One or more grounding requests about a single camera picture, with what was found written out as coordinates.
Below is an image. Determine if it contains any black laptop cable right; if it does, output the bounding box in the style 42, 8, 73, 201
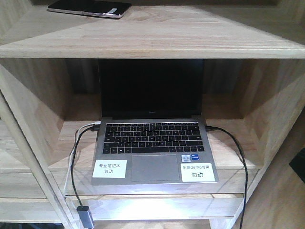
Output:
205, 125, 250, 229

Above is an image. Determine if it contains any wooden shelf desk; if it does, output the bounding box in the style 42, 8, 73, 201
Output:
0, 0, 305, 229

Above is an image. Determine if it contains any white cable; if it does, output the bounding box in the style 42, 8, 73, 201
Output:
63, 121, 101, 198

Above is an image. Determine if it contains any grey usb hub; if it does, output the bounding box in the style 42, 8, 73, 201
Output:
77, 206, 94, 229

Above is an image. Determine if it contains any black smartphone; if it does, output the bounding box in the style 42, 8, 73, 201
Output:
47, 0, 132, 19

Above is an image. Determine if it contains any black hub cable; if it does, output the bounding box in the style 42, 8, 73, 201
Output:
71, 125, 101, 207

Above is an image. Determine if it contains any grey laptop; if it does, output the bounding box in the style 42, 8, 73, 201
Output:
91, 59, 219, 185

